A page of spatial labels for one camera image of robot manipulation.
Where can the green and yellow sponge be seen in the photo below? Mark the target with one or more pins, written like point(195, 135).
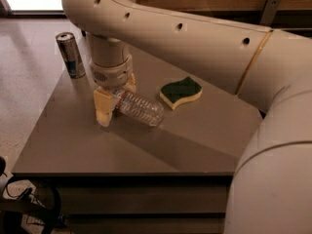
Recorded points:
point(180, 92)

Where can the clear plastic water bottle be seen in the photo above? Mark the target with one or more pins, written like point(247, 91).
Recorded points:
point(139, 108)

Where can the silver blue drink can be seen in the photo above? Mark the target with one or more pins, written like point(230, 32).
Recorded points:
point(70, 53)

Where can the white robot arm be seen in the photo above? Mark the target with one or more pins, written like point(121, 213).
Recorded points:
point(271, 190)

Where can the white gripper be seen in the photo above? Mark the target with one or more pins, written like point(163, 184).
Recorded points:
point(112, 76)

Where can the grey drawer cabinet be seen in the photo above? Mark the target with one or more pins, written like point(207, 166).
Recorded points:
point(128, 178)

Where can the right metal bracket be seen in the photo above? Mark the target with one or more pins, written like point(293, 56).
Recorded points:
point(269, 12)

